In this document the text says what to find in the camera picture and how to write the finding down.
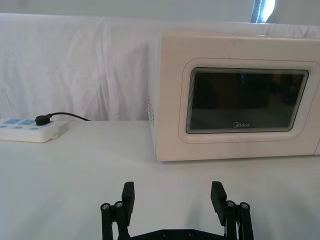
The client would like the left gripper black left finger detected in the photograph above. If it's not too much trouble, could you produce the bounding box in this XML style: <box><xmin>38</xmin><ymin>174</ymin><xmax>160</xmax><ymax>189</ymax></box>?
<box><xmin>100</xmin><ymin>181</ymin><xmax>136</xmax><ymax>240</ymax></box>

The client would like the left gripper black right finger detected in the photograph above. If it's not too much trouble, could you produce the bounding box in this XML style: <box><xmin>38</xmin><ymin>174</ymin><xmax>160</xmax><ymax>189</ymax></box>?
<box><xmin>210</xmin><ymin>181</ymin><xmax>255</xmax><ymax>240</ymax></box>

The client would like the white table cloth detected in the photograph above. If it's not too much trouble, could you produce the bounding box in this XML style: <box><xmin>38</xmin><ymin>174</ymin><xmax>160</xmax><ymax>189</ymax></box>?
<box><xmin>0</xmin><ymin>119</ymin><xmax>320</xmax><ymax>240</ymax></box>

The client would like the cream microwave oven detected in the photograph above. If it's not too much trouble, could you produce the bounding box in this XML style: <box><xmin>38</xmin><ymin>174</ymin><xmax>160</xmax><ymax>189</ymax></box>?
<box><xmin>145</xmin><ymin>30</ymin><xmax>320</xmax><ymax>165</ymax></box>

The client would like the white power strip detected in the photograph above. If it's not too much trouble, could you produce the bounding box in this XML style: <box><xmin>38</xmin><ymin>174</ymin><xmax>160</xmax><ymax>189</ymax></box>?
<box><xmin>0</xmin><ymin>117</ymin><xmax>61</xmax><ymax>144</ymax></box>

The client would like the white curtain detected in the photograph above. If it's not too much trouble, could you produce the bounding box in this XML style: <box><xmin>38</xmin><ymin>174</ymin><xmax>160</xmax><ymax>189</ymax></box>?
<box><xmin>0</xmin><ymin>0</ymin><xmax>320</xmax><ymax>122</ymax></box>

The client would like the black plug with cable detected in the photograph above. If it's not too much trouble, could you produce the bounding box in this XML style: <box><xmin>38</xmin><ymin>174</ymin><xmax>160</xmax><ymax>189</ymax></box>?
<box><xmin>34</xmin><ymin>111</ymin><xmax>92</xmax><ymax>127</ymax></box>

